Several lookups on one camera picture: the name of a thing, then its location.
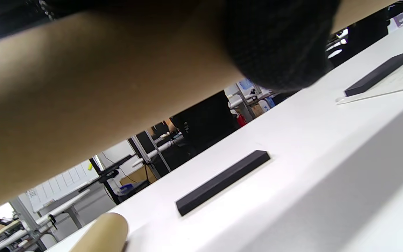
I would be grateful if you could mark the white grid whiteboard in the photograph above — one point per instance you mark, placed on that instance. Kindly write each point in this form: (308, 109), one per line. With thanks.
(61, 183)

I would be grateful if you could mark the brown cardboard mailing tube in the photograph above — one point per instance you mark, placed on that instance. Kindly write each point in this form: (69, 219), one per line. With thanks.
(103, 234)
(82, 105)

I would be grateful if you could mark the black rectangular weight bar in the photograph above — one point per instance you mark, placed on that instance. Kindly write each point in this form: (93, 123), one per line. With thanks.
(222, 182)
(380, 72)

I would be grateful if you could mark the red fire extinguisher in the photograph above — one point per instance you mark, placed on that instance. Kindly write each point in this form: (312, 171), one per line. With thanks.
(241, 120)

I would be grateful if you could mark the white office desk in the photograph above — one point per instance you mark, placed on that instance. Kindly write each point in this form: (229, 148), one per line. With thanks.
(61, 206)

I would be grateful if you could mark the person's left hand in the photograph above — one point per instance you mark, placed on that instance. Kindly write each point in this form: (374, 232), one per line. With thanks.
(282, 42)

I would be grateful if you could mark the white cartoon figures poster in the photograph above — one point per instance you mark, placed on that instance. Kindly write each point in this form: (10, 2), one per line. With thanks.
(397, 82)

